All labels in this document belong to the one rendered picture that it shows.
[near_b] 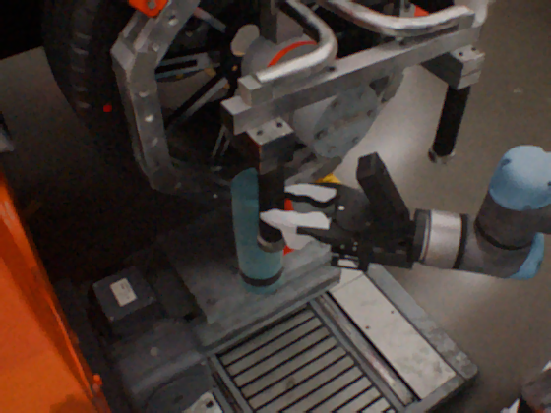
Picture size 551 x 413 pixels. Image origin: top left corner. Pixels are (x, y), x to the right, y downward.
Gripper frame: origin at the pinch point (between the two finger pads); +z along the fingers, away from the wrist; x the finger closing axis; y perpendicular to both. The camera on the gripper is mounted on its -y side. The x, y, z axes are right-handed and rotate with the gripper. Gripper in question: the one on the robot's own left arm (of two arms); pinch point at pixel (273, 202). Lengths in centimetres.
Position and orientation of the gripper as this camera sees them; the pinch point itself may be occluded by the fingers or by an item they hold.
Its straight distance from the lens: 71.7
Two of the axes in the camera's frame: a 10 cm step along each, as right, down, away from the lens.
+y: 0.0, 6.8, 7.3
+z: -9.8, -1.5, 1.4
